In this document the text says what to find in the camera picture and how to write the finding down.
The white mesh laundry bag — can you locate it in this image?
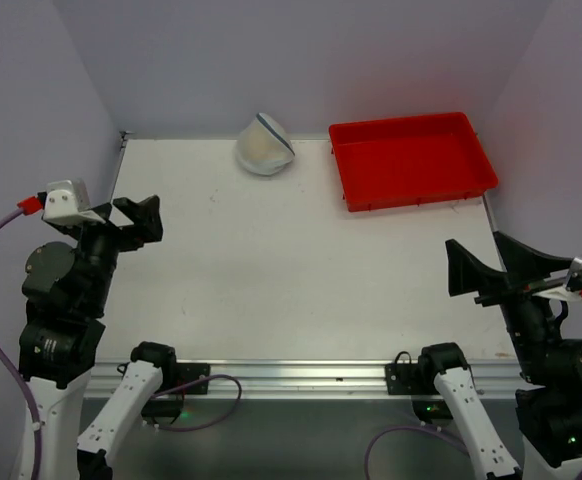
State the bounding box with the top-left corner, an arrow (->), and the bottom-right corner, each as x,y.
233,112 -> 295,176

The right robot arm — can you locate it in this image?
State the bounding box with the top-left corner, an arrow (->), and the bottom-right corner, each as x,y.
417,231 -> 582,479

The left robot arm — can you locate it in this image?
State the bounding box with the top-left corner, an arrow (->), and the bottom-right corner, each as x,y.
18,190 -> 177,479

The red plastic tray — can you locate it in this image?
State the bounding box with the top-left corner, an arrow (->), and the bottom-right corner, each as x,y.
329,112 -> 499,212

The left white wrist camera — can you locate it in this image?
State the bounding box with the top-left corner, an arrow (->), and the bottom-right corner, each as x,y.
42,179 -> 90,226

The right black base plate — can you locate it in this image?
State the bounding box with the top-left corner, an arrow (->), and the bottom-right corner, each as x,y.
384,343 -> 472,425

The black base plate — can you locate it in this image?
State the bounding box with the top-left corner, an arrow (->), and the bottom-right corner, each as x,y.
384,343 -> 472,425
141,362 -> 211,424

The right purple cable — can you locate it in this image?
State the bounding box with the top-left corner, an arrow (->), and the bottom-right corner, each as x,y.
363,294 -> 582,480

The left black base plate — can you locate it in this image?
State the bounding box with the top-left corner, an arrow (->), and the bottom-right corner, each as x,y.
141,362 -> 211,424

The aluminium mounting rail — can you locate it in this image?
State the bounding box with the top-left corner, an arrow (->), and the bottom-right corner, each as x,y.
83,358 -> 527,401

